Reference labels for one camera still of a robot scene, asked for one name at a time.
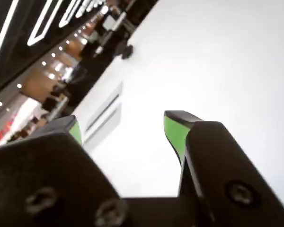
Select black knobbed stand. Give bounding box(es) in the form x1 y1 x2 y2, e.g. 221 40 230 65
115 44 134 60

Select white laptop lid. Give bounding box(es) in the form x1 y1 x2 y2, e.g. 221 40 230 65
103 11 127 31

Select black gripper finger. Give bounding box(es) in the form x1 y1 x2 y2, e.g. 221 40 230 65
164 110 284 227
0 114 129 227

